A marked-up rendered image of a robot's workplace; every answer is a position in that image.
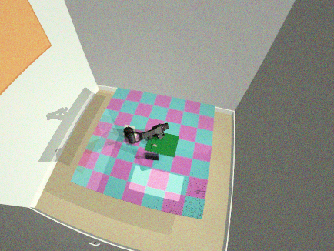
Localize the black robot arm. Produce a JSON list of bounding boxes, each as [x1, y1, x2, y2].
[[123, 123, 169, 144]]

